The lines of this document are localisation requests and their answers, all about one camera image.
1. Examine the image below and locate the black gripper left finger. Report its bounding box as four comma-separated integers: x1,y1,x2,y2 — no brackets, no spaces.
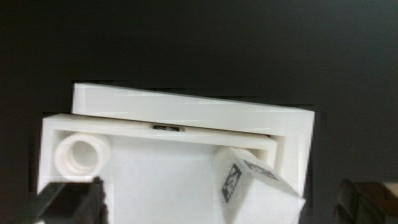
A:
41,177,109,224

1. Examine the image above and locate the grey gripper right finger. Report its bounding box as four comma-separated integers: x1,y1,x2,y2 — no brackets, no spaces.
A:
334,179,398,224

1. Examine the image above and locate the white table leg with tag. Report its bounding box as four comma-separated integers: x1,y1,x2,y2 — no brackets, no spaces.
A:
213,147,306,224

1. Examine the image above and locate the white square tabletop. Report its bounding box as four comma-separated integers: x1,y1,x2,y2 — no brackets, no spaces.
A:
38,115,285,224

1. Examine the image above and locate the white L-shaped obstacle fence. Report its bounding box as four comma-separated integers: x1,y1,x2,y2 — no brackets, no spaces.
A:
73,83,315,193

